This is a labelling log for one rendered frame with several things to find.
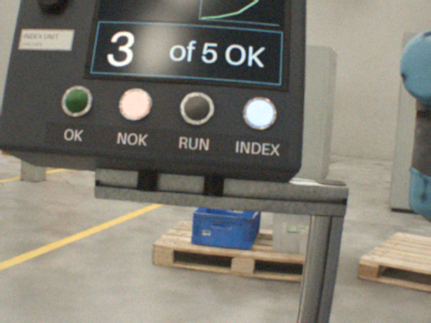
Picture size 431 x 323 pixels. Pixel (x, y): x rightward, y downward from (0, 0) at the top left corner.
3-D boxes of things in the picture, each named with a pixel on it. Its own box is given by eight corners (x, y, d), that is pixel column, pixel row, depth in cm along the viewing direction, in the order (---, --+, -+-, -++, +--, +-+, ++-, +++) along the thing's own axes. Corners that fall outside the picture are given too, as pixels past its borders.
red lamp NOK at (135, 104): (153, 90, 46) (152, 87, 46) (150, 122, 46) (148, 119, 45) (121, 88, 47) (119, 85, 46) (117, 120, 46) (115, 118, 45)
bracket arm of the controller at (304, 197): (339, 211, 55) (343, 181, 55) (345, 218, 52) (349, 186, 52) (100, 193, 56) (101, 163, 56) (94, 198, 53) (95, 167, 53)
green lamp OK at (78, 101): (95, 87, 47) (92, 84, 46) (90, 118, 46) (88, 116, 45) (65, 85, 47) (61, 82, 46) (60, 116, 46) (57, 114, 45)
